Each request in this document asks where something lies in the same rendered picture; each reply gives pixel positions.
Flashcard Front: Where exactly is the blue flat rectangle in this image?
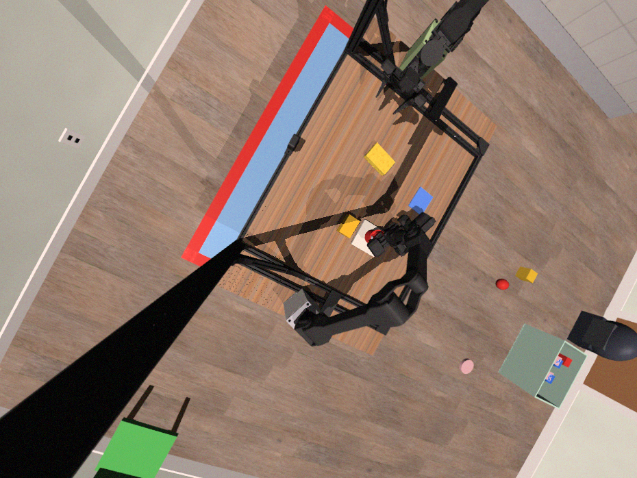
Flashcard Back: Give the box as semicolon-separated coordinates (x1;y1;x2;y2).
408;187;433;214

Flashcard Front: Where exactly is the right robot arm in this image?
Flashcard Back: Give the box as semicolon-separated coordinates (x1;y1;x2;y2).
294;212;436;347

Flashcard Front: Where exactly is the dark red cup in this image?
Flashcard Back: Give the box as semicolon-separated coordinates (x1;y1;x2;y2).
365;230;384;243

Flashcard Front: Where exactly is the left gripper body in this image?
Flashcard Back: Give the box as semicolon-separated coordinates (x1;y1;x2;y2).
381;56;428;108

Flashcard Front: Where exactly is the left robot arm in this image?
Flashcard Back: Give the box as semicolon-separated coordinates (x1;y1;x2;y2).
399;0;489;93

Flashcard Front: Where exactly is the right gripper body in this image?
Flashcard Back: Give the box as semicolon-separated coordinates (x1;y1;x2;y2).
367;215;411;257

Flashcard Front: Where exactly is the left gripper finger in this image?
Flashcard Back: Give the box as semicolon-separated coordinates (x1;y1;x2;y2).
376;71;390;97
393;97;416;114

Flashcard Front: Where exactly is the white tiled backsplash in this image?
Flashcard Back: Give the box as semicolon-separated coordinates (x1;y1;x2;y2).
504;0;637;119

